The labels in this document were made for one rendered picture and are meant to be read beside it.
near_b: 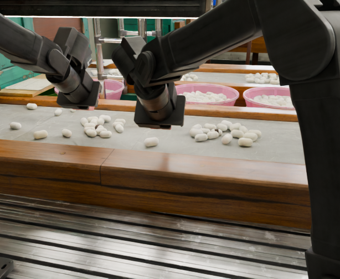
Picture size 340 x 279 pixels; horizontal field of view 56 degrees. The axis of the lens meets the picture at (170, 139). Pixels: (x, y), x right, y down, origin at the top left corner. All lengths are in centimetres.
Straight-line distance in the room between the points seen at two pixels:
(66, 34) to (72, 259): 45
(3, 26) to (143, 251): 45
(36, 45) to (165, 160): 33
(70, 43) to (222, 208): 47
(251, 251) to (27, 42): 54
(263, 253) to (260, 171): 16
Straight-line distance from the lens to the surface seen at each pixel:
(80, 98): 79
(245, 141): 83
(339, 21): 36
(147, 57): 50
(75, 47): 75
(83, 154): 74
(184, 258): 59
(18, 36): 63
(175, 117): 65
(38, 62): 65
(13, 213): 77
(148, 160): 69
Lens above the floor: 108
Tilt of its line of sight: 23 degrees down
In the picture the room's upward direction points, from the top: straight up
